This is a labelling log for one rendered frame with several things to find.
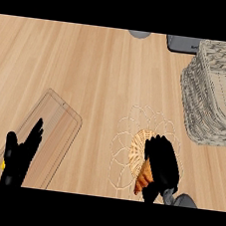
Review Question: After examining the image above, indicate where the pale wooden cutting board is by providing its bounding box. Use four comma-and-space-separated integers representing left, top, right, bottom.
0, 81, 88, 194

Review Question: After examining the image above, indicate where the grey wicker basket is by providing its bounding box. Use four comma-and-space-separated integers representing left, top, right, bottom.
172, 37, 226, 149

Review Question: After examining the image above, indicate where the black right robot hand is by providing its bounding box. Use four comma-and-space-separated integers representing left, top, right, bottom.
137, 132, 185, 207

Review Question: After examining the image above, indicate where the golden brown croissant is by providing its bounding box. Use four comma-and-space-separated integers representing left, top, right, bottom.
132, 155, 157, 198

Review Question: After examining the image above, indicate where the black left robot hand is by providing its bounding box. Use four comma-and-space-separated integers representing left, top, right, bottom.
0, 113, 46, 190

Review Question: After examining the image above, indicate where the grey round object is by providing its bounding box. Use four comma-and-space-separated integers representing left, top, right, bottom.
126, 30, 153, 42

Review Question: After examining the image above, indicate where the dark grey flat appliance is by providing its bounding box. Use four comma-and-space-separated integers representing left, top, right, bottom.
163, 34, 206, 57

